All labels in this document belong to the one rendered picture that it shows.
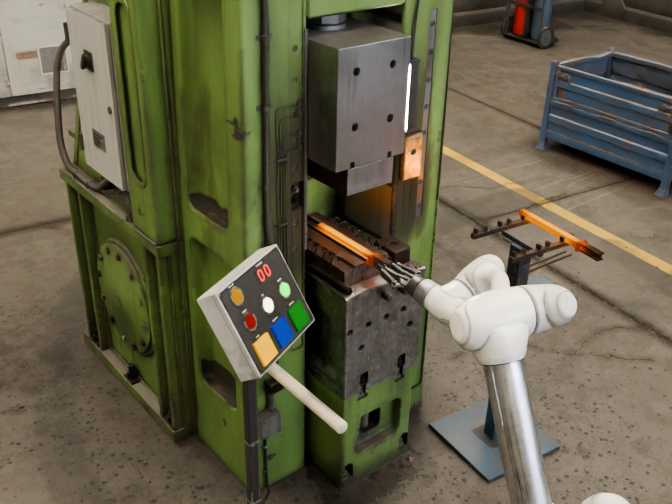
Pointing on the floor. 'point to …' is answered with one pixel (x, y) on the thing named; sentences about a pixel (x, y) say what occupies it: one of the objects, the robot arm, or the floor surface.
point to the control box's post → (251, 439)
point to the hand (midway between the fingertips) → (381, 263)
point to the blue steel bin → (613, 111)
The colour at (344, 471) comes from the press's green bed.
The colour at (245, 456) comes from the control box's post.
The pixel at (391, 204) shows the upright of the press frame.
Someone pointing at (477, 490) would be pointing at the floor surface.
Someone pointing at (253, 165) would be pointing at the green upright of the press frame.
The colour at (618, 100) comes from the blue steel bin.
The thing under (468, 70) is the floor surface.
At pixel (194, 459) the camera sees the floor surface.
